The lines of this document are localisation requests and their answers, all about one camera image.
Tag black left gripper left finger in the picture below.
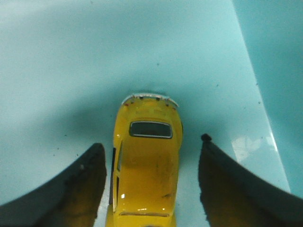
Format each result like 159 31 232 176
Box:
0 143 107 227

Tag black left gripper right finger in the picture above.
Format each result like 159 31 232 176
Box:
198 134 303 227

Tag yellow toy beetle car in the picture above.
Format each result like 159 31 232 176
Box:
106 93 183 227

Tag light blue storage box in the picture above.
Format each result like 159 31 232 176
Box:
0 0 303 227

